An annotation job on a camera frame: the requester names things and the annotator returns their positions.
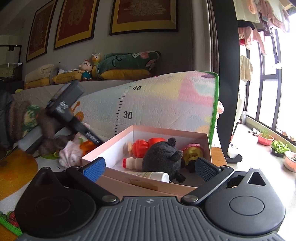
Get red framed wall picture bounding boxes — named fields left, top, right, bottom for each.
left=109, top=0, right=178, bottom=35

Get left gloved hand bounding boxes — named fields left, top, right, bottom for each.
left=0, top=90, right=75, bottom=157

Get green yellow dinosaur pillow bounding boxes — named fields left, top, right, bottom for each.
left=92, top=51, right=161, bottom=80

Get hanging clothes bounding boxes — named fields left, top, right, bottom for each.
left=233, top=0, right=296, bottom=82

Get pink yellow plush toy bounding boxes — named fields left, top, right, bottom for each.
left=76, top=133, right=97, bottom=156

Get small white yogurt bottle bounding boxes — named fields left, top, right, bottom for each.
left=122, top=157, right=143, bottom=170

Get dark curtain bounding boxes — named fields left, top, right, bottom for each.
left=208, top=1, right=240, bottom=158

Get cream lotion tube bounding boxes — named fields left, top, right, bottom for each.
left=126, top=171, right=170, bottom=183

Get white plush toy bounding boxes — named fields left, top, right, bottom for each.
left=59, top=138, right=83, bottom=168

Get black plush toy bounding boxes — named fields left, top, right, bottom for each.
left=142, top=137, right=186, bottom=183

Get cartoon boy doll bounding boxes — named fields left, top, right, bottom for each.
left=78, top=60, right=92, bottom=81

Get red pig toy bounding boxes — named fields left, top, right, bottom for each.
left=127, top=138, right=165, bottom=158

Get pink cardboard box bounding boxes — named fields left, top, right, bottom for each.
left=82, top=125, right=211, bottom=198

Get colourful giraffe play mat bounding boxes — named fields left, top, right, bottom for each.
left=1, top=71, right=219, bottom=240

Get pink yellow round toy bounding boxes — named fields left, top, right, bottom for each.
left=181, top=144, right=205, bottom=173

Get glass fish tank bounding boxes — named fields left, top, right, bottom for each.
left=0, top=44, right=24, bottom=94

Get beige folded blanket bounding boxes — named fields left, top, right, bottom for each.
left=24, top=64, right=54, bottom=89

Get left red framed picture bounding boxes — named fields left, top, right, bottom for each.
left=26, top=0, right=57, bottom=62

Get pink flower pot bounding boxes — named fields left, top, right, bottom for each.
left=257, top=130, right=274, bottom=146

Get yellow cushion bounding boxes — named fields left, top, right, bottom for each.
left=52, top=71, right=82, bottom=84

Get middle red framed picture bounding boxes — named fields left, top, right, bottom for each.
left=54, top=0, right=100, bottom=50

